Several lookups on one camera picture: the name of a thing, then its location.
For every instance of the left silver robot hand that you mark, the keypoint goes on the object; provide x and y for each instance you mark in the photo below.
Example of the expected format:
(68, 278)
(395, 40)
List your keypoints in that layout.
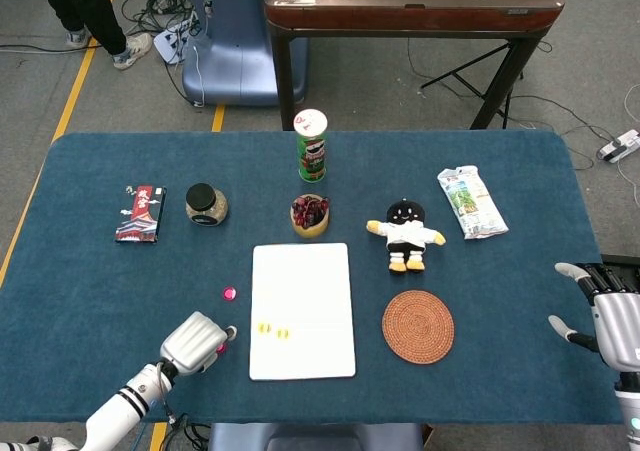
(192, 343)

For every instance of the dark red grape bunch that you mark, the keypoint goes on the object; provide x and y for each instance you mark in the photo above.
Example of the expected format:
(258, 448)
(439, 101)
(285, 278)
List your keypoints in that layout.
(310, 210)

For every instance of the black box beside table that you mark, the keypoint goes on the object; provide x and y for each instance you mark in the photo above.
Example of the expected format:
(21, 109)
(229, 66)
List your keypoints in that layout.
(622, 258)

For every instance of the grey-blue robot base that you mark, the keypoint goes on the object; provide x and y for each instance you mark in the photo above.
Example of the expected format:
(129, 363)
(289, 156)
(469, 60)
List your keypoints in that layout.
(315, 438)

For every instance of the brown woven round coaster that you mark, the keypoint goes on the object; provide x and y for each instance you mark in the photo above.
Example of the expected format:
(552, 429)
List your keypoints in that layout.
(418, 327)

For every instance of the yellow round cup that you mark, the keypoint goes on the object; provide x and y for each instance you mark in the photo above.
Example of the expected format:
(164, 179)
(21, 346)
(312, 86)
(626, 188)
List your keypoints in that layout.
(310, 232)

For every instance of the blue table cloth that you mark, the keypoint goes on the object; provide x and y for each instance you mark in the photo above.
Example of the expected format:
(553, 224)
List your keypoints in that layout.
(100, 281)

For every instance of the pink button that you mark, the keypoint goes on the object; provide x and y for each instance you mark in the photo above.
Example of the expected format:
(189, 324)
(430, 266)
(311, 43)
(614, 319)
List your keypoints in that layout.
(222, 348)
(229, 293)

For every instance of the white power strip with plugs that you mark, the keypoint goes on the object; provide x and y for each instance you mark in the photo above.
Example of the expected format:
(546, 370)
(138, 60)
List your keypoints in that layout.
(167, 46)

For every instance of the black metal stand legs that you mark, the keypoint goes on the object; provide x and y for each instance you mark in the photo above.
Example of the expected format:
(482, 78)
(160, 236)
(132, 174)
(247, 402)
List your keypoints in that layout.
(462, 73)

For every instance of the white magnetic board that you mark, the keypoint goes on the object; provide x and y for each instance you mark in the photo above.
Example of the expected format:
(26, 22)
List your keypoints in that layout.
(310, 291)

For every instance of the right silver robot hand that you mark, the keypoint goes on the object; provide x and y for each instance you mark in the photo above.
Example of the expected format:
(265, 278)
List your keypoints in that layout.
(617, 321)

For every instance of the brown mahjong table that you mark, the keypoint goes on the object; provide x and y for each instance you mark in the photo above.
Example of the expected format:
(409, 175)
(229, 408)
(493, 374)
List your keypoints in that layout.
(400, 13)

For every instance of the green Pringles can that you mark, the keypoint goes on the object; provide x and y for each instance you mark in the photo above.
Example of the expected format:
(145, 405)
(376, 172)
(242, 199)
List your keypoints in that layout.
(311, 156)

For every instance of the blue wheeled machine base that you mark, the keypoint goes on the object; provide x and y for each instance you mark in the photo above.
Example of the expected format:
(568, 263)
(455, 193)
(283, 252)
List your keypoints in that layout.
(235, 61)

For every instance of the white green snack bag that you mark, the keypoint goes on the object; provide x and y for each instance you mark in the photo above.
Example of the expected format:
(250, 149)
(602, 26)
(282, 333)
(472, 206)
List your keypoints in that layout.
(470, 203)

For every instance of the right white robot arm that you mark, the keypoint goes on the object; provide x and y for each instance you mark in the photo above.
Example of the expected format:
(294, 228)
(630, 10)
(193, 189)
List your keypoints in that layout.
(630, 411)

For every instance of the glass jar black lid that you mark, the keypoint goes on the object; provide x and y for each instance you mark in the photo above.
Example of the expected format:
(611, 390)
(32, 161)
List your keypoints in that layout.
(202, 206)

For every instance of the black plush doll white shirt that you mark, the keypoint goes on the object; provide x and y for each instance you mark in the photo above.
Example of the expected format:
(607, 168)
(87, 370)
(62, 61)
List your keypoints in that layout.
(406, 233)

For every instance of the person in black trousers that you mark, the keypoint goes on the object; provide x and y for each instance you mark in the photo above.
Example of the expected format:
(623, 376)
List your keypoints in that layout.
(85, 1)

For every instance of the orange button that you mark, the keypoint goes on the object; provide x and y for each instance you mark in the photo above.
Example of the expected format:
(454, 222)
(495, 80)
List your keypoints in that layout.
(282, 333)
(264, 327)

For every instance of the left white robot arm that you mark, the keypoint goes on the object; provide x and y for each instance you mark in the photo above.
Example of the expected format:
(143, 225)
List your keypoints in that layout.
(120, 408)

